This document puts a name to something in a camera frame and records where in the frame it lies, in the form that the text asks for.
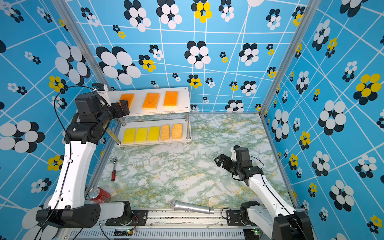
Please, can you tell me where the yellow sponge back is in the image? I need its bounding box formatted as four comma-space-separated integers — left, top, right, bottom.
123, 128, 136, 144

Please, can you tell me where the yellow sponge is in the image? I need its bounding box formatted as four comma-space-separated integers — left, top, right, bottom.
135, 128, 148, 143
123, 128, 136, 144
148, 126, 161, 142

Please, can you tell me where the orange sponge front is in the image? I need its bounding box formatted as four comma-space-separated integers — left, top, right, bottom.
120, 94, 135, 109

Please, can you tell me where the orange sponge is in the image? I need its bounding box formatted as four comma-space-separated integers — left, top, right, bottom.
142, 93, 160, 110
120, 94, 135, 109
163, 91, 179, 108

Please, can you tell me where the tan porous sponge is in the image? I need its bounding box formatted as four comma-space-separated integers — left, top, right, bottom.
161, 125, 171, 141
172, 124, 183, 140

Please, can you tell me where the orange sponge back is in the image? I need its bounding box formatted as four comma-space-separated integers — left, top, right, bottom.
163, 91, 179, 108

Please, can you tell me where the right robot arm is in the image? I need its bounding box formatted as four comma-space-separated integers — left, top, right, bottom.
214, 145, 314, 240

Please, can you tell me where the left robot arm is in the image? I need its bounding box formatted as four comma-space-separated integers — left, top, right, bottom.
36, 92, 130, 229

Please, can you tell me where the white two-tier shelf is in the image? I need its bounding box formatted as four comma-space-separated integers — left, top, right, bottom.
99, 87, 192, 148

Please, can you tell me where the circuit board right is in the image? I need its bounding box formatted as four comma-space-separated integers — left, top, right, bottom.
244, 229, 264, 239

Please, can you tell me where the red soda can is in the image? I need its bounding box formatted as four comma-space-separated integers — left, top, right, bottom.
88, 187, 111, 204

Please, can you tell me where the silver microphone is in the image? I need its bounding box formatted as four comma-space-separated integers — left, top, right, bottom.
170, 200, 215, 215

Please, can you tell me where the green circuit board left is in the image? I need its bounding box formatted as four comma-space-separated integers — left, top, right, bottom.
114, 229, 137, 237

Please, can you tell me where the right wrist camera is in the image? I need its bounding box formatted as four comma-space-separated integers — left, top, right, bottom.
231, 145, 240, 162

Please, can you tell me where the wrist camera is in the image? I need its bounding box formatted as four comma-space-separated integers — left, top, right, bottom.
92, 83, 109, 92
231, 145, 240, 162

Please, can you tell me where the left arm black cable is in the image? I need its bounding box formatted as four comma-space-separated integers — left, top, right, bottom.
53, 85, 94, 142

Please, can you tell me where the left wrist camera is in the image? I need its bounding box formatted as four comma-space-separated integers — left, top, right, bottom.
92, 83, 109, 92

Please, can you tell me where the red handled wrench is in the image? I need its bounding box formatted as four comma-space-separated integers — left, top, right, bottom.
111, 158, 118, 182

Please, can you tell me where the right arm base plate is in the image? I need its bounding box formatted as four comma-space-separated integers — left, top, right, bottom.
223, 208, 271, 227

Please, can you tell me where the aluminium front rail frame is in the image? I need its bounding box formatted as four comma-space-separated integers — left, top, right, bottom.
55, 206, 319, 240

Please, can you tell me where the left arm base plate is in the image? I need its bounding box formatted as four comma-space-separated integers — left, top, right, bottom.
106, 210, 149, 227

